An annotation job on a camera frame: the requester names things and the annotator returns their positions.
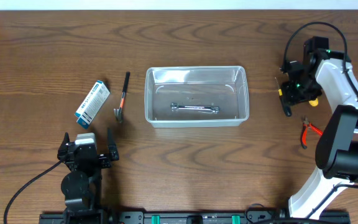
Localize red handled pliers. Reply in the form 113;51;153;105
300;116;324;150

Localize chrome double-ended wrench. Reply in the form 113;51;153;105
170;103;220;113

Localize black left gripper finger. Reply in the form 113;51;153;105
59;133;70;152
107;128;119;161

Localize white blue screwdriver box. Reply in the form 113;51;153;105
75;80;110;129

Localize stubby yellow black screwdriver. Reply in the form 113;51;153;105
308;98;319;107

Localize clear plastic storage container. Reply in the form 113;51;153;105
144;65;250;128

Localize black yellow slim screwdriver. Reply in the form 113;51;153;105
275;78;292;117

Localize black mounting rail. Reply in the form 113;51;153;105
39;210;351;224

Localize small hammer black handle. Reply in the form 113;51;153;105
114;72;131;123

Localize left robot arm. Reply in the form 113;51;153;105
57;129;119;223

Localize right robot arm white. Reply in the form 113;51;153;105
279;37;358;220

